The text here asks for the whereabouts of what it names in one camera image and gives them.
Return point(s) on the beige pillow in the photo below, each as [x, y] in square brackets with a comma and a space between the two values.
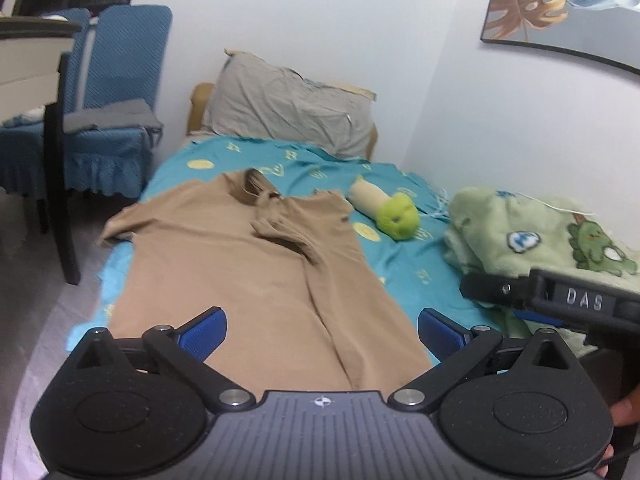
[350, 89]

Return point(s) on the framed leaf wall picture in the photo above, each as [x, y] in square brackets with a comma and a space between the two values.
[550, 10]

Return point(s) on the folded grey cloth on chair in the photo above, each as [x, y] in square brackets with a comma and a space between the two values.
[110, 117]

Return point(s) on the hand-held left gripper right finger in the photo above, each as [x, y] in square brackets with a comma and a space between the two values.
[442, 335]

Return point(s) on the white table with dark top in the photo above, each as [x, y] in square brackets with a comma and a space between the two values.
[30, 60]

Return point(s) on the green dinosaur print blanket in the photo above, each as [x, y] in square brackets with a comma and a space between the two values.
[500, 230]

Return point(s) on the person's right hand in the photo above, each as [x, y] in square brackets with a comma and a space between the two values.
[627, 410]

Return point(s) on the blue covered chair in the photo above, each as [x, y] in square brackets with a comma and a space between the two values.
[130, 60]
[20, 160]

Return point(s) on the green and beige plush toy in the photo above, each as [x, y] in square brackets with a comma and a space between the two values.
[395, 215]

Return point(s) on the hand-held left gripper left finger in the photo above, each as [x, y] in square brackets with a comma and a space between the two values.
[202, 332]

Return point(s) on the tan shirt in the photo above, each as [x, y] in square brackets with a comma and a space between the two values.
[240, 270]

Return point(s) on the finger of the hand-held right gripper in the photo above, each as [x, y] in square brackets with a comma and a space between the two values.
[495, 289]
[542, 318]

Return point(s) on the teal printed bed sheet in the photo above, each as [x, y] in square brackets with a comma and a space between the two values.
[320, 160]

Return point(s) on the grey pillow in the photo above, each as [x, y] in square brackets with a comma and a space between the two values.
[290, 100]

